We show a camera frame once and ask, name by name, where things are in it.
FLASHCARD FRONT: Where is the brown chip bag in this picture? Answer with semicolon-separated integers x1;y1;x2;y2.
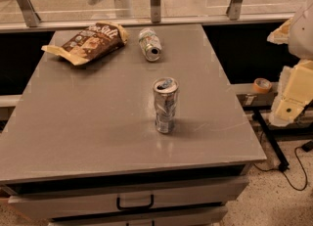
42;22;129;66

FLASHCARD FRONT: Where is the lower grey drawer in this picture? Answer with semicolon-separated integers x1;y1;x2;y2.
48;206;227;226

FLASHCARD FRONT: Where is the green white 7up can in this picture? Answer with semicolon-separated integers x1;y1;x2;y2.
138;27;162;62

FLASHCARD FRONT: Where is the grey drawer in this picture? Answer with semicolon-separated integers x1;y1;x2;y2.
9;175;248;219
48;206;227;226

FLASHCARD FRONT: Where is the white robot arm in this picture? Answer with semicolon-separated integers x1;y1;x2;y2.
267;0;313;127

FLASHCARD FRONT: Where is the upper grey drawer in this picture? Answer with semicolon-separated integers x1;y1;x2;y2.
9;175;248;219

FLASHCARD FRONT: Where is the orange tape roll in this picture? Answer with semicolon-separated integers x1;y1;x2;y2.
252;78;272;94

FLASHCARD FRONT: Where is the black table leg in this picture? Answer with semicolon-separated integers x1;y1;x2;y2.
252;109;290;172

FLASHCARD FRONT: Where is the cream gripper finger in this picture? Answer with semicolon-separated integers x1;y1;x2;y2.
269;67;307;127
267;19;291;45

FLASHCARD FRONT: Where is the left metal railing bracket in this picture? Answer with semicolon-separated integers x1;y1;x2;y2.
16;0;41;27

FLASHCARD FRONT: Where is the black floor cable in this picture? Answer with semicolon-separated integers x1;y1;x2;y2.
253;140;313;192

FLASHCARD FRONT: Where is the black drawer handle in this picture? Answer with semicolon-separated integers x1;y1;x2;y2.
115;195;155;211

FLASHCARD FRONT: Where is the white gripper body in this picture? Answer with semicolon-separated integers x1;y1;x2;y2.
283;60;313;106

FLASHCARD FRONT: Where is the silver blue redbull can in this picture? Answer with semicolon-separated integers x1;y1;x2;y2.
153;77;179;134

